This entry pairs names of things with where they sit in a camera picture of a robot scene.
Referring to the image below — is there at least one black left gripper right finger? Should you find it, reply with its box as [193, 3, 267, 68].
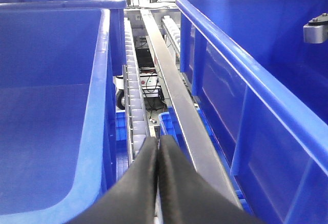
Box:
[158, 135, 261, 223]

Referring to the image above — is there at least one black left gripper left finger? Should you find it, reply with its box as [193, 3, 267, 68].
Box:
[68, 137, 158, 223]

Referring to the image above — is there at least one white roller track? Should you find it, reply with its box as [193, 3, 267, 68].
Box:
[123, 18, 150, 164]

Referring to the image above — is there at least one steel shelf rail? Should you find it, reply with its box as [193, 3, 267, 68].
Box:
[140, 9, 242, 208]

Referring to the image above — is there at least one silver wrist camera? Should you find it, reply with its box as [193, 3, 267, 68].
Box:
[303, 13, 327, 44]

